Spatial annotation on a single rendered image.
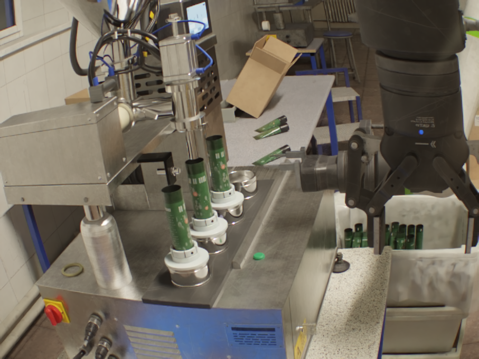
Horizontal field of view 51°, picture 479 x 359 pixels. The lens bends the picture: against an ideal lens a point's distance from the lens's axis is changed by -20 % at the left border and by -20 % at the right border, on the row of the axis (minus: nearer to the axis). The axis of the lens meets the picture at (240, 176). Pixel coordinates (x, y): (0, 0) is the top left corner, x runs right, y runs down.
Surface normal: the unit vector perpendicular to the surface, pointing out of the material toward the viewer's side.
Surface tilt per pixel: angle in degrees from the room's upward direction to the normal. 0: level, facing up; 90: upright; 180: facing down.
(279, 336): 90
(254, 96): 90
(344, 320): 0
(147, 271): 0
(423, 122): 90
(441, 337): 96
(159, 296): 0
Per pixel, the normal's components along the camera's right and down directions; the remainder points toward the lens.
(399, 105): -0.75, 0.33
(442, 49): 0.19, 0.33
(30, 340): -0.14, -0.92
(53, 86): 0.96, -0.04
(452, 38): 0.44, 0.27
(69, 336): -0.25, 0.39
